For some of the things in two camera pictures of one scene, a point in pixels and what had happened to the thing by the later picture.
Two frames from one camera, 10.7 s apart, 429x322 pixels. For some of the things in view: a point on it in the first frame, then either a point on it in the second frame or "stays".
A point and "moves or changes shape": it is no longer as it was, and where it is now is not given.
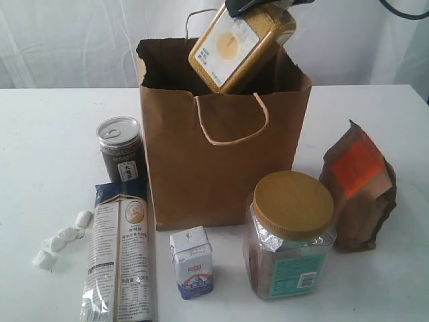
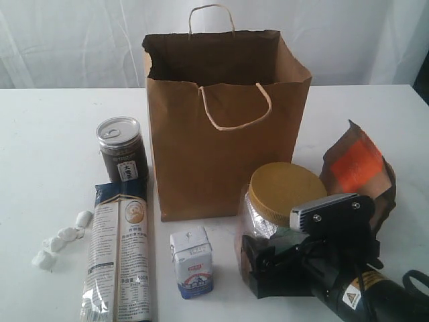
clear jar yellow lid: (289, 229) moves or changes shape
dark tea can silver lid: (120, 139) stays
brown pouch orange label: (363, 186) stays
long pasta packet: (118, 286) stays
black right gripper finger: (236, 8) → (307, 266)
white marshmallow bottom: (45, 259) stays
